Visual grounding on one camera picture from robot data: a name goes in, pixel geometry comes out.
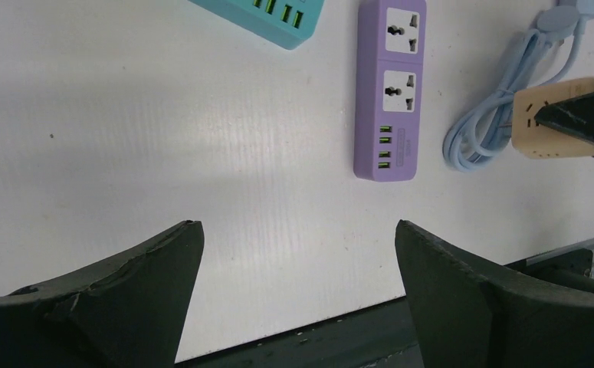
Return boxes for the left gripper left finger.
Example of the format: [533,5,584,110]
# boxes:
[0,221,205,367]

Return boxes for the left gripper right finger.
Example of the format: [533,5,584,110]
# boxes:
[395,221,594,367]

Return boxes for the beige cube adapter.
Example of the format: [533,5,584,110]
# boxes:
[510,77,594,159]

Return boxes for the purple power strip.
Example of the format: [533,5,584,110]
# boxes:
[353,0,427,182]

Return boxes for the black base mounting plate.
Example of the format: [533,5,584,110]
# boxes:
[178,297,424,367]

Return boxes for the teal power strip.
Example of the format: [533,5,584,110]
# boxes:
[192,0,324,50]

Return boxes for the light blue coiled cable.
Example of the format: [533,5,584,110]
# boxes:
[442,5,587,174]

